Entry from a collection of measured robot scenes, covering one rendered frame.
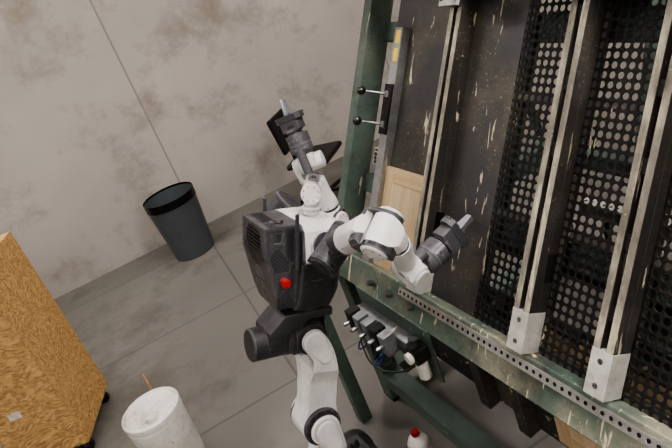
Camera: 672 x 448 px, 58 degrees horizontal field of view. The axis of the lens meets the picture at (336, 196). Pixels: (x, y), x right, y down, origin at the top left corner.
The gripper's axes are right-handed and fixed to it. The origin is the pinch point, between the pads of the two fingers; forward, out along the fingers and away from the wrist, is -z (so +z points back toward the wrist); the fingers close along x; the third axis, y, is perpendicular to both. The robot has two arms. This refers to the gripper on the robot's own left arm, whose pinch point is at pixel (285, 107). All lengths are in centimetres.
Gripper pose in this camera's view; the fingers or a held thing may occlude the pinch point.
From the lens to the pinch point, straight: 232.9
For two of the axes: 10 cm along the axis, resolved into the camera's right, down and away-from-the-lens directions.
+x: 7.8, -2.4, -5.7
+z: 3.7, 9.2, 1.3
